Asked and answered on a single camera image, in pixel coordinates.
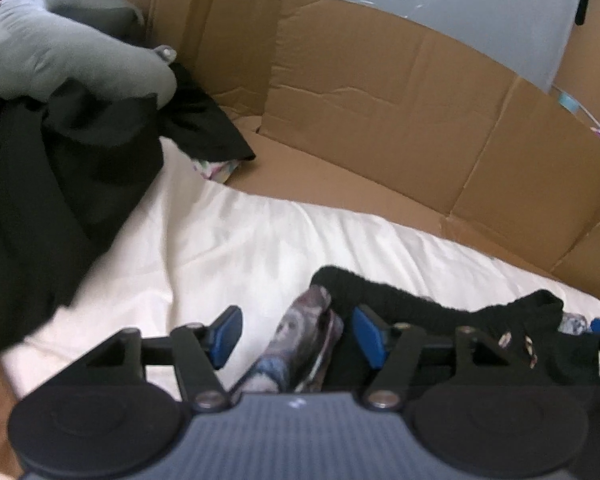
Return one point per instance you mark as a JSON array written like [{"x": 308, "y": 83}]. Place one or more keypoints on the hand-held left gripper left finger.
[{"x": 227, "y": 332}]

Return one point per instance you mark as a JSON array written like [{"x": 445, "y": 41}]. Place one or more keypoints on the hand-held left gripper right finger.
[{"x": 370, "y": 340}]

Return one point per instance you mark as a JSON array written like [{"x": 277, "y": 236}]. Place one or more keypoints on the black shorts with patterned lining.
[{"x": 430, "y": 305}]

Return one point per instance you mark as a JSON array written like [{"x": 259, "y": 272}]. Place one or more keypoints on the black clothes pile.
[{"x": 40, "y": 200}]

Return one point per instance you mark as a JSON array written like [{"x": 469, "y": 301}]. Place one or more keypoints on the bear print bed sheet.
[{"x": 220, "y": 250}]

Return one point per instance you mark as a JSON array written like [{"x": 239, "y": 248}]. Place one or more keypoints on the floral printed cloth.
[{"x": 217, "y": 170}]

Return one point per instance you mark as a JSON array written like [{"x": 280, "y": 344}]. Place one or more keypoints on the black cloth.
[{"x": 200, "y": 115}]

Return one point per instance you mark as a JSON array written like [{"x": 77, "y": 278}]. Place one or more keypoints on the flattened cardboard sheet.
[{"x": 380, "y": 110}]

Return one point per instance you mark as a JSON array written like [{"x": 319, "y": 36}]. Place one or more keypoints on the grey neck pillow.
[{"x": 80, "y": 55}]

